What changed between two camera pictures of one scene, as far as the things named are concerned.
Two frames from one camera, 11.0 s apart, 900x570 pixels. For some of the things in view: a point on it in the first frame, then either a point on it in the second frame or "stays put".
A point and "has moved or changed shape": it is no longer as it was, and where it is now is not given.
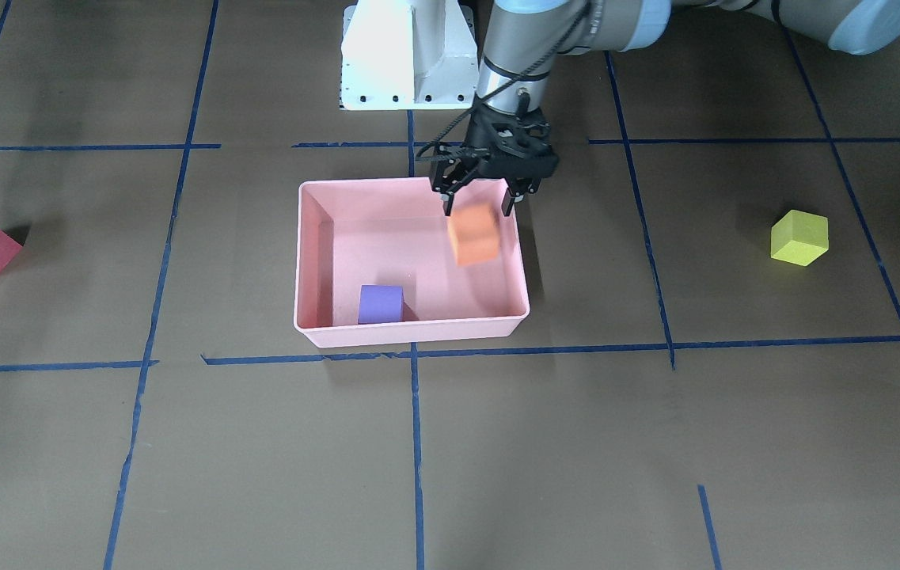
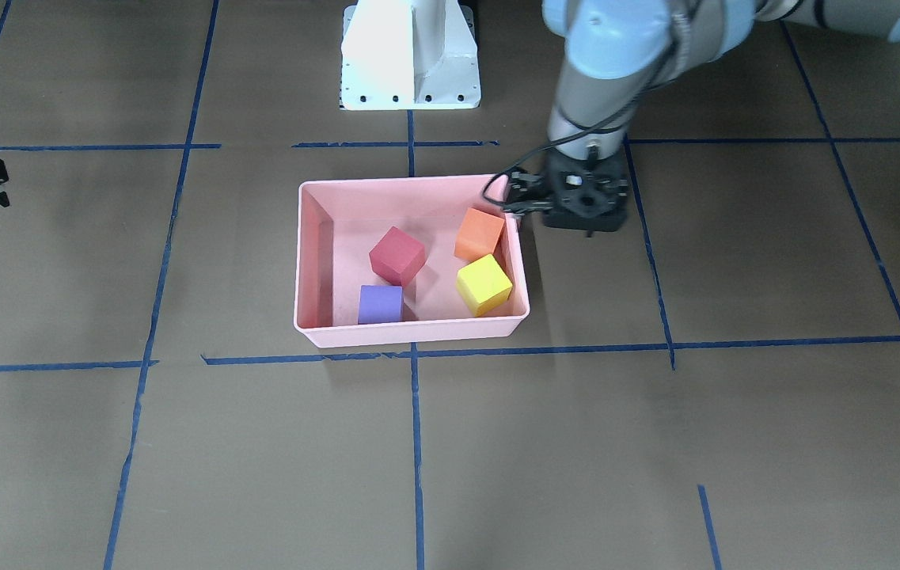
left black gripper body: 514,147 to 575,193
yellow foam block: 799,237 to 483,285
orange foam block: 475,233 has moved or changed shape
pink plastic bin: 393,233 stays put
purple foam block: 381,304 stays put
